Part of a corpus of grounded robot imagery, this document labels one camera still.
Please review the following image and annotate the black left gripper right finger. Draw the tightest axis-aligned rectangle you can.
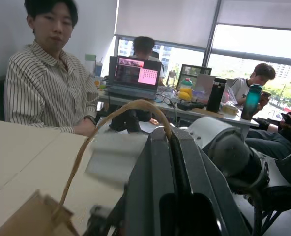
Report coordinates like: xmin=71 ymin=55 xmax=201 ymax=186
xmin=172 ymin=128 xmax=252 ymax=236

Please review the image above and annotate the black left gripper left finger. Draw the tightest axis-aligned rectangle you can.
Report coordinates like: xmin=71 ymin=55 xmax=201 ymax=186
xmin=124 ymin=127 xmax=176 ymax=236

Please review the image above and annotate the brown paper bag with handle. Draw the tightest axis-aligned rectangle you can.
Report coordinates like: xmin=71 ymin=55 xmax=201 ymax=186
xmin=0 ymin=99 xmax=174 ymax=236

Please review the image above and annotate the black game controller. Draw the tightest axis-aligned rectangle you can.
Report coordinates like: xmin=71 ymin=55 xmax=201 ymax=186
xmin=176 ymin=101 xmax=206 ymax=111

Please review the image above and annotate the roll of tape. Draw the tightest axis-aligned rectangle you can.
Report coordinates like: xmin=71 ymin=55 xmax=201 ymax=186
xmin=221 ymin=104 xmax=240 ymax=117

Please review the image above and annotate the white office desk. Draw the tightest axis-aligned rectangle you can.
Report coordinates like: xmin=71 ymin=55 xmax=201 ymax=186
xmin=97 ymin=85 xmax=260 ymax=140

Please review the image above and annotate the black tall thermos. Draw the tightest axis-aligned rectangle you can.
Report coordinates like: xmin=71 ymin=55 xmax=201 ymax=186
xmin=206 ymin=76 xmax=228 ymax=113

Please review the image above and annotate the person in dark trousers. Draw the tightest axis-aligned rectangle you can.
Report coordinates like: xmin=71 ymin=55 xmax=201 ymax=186
xmin=244 ymin=107 xmax=291 ymax=161

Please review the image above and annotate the black wristwatch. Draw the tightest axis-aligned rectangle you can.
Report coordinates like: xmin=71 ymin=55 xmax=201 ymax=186
xmin=83 ymin=115 xmax=97 ymax=126

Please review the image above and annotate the yellow drink bottle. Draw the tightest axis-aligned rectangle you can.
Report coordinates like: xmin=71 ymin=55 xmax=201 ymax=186
xmin=178 ymin=77 xmax=194 ymax=102

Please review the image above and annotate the teal water bottle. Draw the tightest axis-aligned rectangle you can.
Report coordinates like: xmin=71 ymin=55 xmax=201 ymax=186
xmin=240 ymin=83 xmax=263 ymax=121

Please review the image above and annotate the person in white t-shirt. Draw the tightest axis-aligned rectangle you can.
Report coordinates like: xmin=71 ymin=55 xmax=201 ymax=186
xmin=230 ymin=62 xmax=277 ymax=117

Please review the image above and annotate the black framed monitor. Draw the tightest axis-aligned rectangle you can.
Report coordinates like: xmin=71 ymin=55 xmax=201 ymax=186
xmin=175 ymin=64 xmax=213 ymax=92

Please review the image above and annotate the black smartphone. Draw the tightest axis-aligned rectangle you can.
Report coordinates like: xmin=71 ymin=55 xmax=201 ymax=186
xmin=280 ymin=112 xmax=291 ymax=126

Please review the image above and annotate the open laptop with pink screen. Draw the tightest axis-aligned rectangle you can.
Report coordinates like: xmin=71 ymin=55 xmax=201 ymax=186
xmin=103 ymin=55 xmax=162 ymax=100

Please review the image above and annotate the person behind laptop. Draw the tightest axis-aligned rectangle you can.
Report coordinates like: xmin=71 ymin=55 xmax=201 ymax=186
xmin=131 ymin=36 xmax=166 ymax=87

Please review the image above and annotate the person in striped shirt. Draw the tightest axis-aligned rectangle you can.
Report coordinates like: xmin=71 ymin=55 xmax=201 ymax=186
xmin=3 ymin=0 xmax=100 ymax=135

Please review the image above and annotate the white roller blind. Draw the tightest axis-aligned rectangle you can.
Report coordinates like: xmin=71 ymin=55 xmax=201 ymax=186
xmin=114 ymin=0 xmax=220 ymax=49
xmin=215 ymin=0 xmax=291 ymax=32

